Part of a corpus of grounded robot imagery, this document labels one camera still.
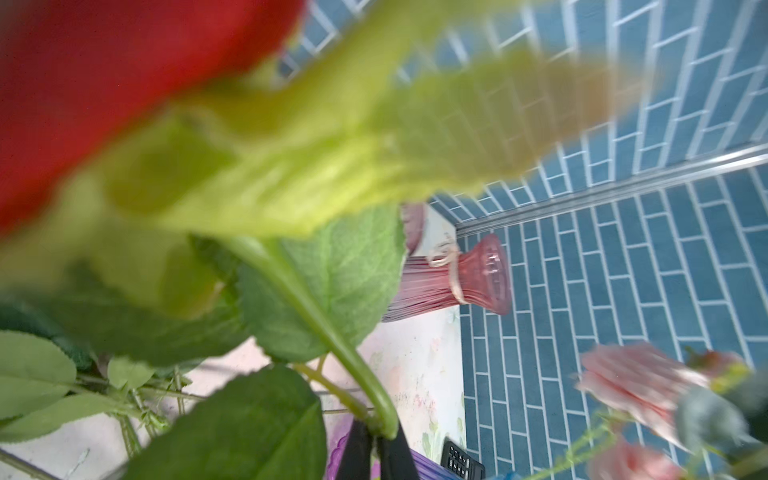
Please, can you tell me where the dark purple glass vase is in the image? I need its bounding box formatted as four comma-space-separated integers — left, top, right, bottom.
401, 203, 427, 255

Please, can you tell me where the pink carnation spray stem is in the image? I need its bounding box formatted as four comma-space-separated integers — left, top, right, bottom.
534, 342, 767, 479

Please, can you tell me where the red carnation stem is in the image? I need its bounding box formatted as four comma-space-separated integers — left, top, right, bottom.
1, 330, 201, 479

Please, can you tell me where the red rose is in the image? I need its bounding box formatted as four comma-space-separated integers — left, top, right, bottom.
1, 1, 639, 437

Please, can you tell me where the pink glass vase with ribbon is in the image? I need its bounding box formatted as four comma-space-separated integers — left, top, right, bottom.
382, 234, 512, 323

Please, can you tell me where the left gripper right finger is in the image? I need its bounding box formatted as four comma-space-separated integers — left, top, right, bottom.
376, 428, 419, 480

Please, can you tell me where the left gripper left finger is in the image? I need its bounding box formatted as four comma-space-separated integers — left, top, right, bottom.
335, 420, 373, 480

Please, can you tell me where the black calculator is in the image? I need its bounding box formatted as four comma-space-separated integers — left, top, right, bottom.
440, 438, 485, 480

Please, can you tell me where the purple blue gradient vase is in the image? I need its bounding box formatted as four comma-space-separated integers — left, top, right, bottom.
323, 431, 469, 480

